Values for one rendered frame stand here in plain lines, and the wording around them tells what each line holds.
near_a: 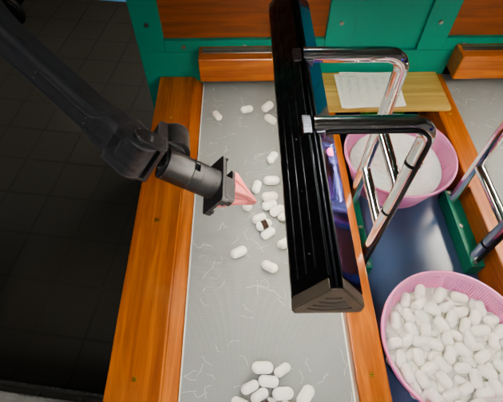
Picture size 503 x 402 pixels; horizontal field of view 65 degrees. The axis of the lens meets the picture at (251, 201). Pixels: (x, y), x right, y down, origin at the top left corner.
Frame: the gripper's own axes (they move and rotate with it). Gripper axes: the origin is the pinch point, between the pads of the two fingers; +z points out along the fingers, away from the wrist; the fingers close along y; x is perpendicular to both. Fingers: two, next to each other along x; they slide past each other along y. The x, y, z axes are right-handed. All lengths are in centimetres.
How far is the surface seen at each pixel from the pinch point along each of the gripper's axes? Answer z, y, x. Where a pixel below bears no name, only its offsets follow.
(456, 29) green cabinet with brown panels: 39, 49, -38
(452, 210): 44.1, 4.5, -19.5
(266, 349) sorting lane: 7.6, -26.2, 6.2
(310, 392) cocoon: 11.7, -33.7, 0.3
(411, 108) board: 37, 32, -22
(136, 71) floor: 2, 153, 105
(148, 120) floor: 11, 112, 98
